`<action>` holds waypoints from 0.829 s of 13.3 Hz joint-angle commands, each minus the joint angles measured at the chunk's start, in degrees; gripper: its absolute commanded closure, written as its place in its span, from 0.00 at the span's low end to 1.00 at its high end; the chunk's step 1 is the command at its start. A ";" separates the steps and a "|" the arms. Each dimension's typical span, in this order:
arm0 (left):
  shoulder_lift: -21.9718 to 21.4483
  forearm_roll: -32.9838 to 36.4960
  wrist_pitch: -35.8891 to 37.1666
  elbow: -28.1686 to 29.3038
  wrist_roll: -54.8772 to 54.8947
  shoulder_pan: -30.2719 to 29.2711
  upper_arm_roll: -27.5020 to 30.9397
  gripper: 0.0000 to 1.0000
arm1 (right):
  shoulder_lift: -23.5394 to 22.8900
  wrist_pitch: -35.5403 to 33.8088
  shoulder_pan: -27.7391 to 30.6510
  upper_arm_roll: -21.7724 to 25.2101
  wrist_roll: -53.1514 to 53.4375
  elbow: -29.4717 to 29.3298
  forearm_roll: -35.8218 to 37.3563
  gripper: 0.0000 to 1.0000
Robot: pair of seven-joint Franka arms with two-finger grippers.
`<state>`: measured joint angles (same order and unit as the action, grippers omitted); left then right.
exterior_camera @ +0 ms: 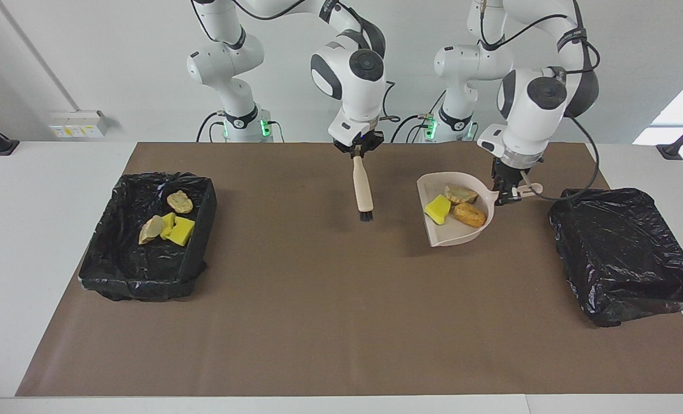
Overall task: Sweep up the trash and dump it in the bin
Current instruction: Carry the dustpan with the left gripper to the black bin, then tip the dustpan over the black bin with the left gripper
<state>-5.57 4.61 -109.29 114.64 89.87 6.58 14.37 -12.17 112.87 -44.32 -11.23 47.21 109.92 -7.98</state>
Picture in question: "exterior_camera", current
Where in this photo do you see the black base cable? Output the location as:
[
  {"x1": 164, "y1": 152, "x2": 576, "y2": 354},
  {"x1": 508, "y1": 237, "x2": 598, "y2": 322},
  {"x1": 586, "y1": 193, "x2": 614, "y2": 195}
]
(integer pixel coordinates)
[
  {"x1": 390, "y1": 114, "x2": 434, "y2": 143},
  {"x1": 196, "y1": 112, "x2": 222, "y2": 143}
]

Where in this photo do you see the black bag lined bin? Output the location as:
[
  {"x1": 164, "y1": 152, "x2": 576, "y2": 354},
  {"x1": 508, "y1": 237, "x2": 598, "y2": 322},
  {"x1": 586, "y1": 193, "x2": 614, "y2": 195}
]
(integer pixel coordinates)
[
  {"x1": 548, "y1": 187, "x2": 683, "y2": 328},
  {"x1": 78, "y1": 171, "x2": 218, "y2": 301}
]

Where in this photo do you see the large yellow sponge piece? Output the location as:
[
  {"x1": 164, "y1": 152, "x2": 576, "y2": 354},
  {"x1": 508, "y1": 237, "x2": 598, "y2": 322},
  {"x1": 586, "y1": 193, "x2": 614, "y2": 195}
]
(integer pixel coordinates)
[{"x1": 423, "y1": 194, "x2": 452, "y2": 226}]

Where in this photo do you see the brown paper mat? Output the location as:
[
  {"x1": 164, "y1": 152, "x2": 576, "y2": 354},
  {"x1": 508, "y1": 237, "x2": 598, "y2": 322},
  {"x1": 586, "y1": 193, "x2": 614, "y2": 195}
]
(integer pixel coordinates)
[{"x1": 16, "y1": 142, "x2": 683, "y2": 397}]

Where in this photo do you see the black left base cable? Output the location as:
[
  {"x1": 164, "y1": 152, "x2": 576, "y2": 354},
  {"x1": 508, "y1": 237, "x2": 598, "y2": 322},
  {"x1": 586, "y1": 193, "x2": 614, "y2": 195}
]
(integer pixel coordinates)
[{"x1": 390, "y1": 114, "x2": 434, "y2": 143}]

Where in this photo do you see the white wall socket box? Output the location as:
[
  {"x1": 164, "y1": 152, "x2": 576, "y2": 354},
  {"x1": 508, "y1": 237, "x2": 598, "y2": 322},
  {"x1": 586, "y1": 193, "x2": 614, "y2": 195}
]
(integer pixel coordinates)
[{"x1": 49, "y1": 110, "x2": 110, "y2": 139}]

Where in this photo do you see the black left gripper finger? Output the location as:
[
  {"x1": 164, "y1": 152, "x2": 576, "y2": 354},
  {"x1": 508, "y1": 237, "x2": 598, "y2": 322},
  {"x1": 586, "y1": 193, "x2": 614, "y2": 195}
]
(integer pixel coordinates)
[{"x1": 495, "y1": 183, "x2": 521, "y2": 206}]

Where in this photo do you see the orange striped bread piece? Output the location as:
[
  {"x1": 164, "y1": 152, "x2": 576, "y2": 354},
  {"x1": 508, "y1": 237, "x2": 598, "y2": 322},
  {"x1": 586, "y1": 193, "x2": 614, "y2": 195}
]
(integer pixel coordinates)
[{"x1": 139, "y1": 215, "x2": 165, "y2": 246}]

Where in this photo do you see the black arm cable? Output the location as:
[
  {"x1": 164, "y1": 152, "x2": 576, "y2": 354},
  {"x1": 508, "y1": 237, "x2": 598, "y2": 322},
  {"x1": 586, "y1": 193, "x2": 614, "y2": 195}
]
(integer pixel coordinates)
[
  {"x1": 479, "y1": 0, "x2": 602, "y2": 202},
  {"x1": 229, "y1": 0, "x2": 402, "y2": 124}
]

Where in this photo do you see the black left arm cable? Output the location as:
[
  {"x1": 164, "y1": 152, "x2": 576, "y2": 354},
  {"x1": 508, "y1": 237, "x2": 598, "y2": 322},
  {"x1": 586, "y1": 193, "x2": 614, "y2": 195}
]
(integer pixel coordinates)
[{"x1": 479, "y1": 0, "x2": 602, "y2": 202}]

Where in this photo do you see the pale lumpy bread piece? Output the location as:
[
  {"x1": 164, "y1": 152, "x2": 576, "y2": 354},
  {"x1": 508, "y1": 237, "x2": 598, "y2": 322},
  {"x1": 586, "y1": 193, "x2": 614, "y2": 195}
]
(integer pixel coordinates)
[{"x1": 167, "y1": 190, "x2": 194, "y2": 214}]

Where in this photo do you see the pale toast chunk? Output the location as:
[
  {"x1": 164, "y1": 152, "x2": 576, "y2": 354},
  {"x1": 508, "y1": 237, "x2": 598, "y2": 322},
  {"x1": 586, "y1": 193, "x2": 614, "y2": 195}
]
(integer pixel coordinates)
[{"x1": 444, "y1": 184, "x2": 479, "y2": 205}]

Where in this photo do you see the green yellow sponge piece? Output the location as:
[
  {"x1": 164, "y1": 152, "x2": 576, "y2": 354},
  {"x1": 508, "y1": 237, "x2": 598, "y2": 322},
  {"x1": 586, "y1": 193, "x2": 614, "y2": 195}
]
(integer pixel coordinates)
[{"x1": 167, "y1": 216, "x2": 196, "y2": 247}]

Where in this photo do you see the pink plastic dustpan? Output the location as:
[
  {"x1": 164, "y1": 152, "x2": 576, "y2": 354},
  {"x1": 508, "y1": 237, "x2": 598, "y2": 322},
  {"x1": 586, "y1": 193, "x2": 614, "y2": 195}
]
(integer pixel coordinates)
[{"x1": 416, "y1": 171, "x2": 544, "y2": 248}]

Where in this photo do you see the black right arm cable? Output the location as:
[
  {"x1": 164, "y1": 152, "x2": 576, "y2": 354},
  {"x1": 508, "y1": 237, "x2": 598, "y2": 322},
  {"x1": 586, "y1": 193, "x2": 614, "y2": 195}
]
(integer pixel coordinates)
[{"x1": 229, "y1": 0, "x2": 402, "y2": 124}]

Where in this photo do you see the black right base cable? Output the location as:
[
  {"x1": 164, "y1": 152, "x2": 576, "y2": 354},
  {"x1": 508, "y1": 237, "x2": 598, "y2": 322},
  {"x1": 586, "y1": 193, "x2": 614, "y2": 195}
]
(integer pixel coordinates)
[{"x1": 196, "y1": 112, "x2": 222, "y2": 143}]

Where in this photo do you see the beige hand brush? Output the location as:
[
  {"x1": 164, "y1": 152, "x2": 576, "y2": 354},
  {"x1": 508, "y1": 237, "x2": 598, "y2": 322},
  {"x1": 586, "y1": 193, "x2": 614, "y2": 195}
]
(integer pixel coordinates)
[{"x1": 352, "y1": 154, "x2": 375, "y2": 224}]

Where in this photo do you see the brown fried bun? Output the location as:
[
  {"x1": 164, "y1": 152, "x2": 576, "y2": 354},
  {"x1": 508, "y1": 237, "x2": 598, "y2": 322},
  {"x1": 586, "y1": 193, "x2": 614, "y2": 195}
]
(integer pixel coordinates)
[{"x1": 453, "y1": 202, "x2": 488, "y2": 228}]

